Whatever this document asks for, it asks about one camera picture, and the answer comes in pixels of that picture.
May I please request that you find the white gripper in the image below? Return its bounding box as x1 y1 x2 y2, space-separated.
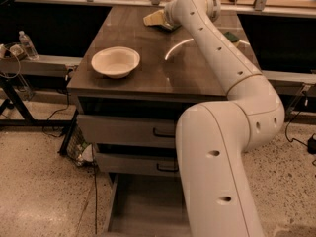
143 4 179 29

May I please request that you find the white paper bowl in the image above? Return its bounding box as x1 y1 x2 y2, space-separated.
91 46 140 79

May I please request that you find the green jalapeno chip bag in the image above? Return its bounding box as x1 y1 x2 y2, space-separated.
153 23 180 32

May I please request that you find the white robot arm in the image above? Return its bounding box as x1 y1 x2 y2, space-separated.
144 0 284 237

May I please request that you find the grey drawer cabinet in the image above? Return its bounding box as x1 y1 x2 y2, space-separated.
66 5 261 237

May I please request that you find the yellow green sponge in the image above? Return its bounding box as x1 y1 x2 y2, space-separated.
224 32 239 43

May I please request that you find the upper grey drawer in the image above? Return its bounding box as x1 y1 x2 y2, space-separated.
77 115 175 148

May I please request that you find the grey drawer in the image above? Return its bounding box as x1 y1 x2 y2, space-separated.
96 153 179 177
77 115 175 148

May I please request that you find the clear plastic water bottle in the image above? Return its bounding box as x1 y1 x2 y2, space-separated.
19 31 39 60

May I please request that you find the middle grey drawer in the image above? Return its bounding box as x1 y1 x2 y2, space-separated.
96 153 179 177

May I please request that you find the open bottom drawer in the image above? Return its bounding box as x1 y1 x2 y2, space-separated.
102 174 191 237

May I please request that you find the black power adapter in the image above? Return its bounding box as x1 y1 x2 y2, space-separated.
307 133 316 154

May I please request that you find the black floor cable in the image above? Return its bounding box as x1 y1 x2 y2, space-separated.
41 69 74 139

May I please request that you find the black frame side table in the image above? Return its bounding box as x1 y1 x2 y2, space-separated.
0 55 81 155

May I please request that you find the wire mesh waste basket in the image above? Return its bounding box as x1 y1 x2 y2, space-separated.
66 126 94 167

